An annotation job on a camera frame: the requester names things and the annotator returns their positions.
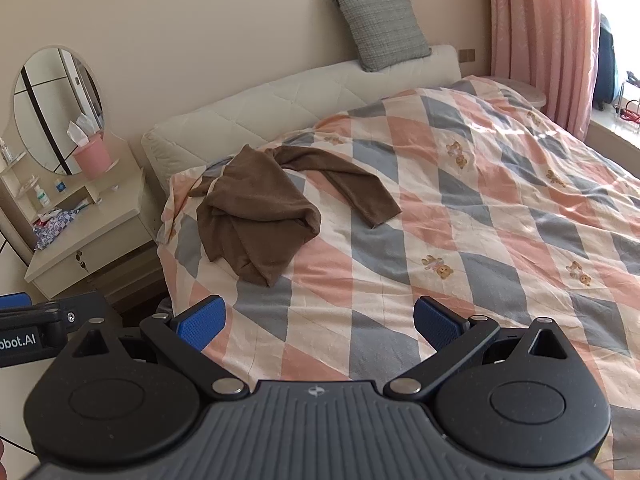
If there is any pink grey checked quilt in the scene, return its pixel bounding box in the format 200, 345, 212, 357
156, 76, 640, 476

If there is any blue patterned cloth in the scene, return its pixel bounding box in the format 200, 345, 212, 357
32, 208, 78, 251

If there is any wire rack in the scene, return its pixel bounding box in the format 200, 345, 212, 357
617, 72, 640, 136

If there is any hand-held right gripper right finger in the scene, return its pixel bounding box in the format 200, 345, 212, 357
382, 296, 568, 401

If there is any dark blue bag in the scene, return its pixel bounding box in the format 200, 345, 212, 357
597, 14, 619, 111

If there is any pink tissue holder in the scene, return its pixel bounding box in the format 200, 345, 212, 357
66, 115, 112, 181

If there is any brown sweater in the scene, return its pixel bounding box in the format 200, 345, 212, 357
189, 144, 402, 288

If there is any round mirror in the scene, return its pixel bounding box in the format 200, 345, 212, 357
12, 46, 106, 177

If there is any white dressing table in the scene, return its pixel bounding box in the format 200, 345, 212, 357
0, 135, 168, 311

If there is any pink curtain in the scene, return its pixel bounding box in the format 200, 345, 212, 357
487, 0, 601, 143

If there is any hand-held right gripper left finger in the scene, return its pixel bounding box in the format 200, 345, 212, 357
72, 296, 248, 401

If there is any white padded headboard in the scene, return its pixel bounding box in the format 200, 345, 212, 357
141, 44, 463, 186

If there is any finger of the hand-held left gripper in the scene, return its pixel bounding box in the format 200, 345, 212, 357
0, 293, 34, 312

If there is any grey plaid pillow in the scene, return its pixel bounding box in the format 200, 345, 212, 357
327, 0, 432, 73

